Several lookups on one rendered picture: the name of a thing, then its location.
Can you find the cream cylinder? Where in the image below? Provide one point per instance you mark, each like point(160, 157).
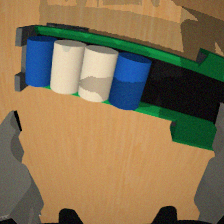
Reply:
point(97, 73)
point(66, 66)

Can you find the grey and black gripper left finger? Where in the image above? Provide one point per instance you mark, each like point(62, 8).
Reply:
point(20, 198)

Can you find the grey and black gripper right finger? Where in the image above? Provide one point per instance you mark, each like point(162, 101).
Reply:
point(209, 197)

